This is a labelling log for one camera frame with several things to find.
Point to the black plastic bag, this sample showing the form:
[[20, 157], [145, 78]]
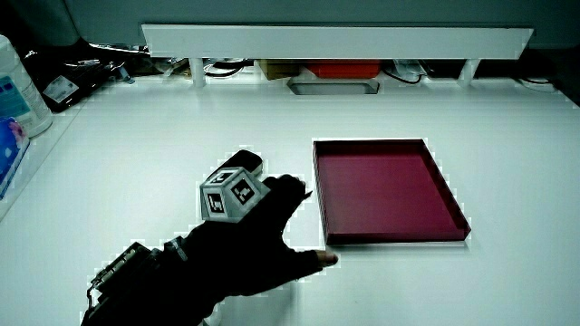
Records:
[[77, 77]]

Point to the person's left hand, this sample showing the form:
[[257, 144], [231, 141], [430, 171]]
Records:
[[254, 253]]

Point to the black and white eraser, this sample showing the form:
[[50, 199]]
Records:
[[247, 159]]

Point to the red tray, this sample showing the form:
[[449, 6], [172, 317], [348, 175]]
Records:
[[385, 190]]

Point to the white wipes canister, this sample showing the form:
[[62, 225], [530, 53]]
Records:
[[22, 99]]

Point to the brown cardboard box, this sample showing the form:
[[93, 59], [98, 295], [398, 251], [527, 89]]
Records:
[[277, 69]]

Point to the person's left forearm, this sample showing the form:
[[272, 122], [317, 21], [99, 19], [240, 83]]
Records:
[[145, 290]]

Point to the blue packet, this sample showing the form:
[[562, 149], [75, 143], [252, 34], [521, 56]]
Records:
[[9, 149]]

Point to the white desk shelf riser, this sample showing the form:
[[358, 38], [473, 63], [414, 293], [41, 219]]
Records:
[[335, 41]]

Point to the orange box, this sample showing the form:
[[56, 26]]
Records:
[[344, 69]]

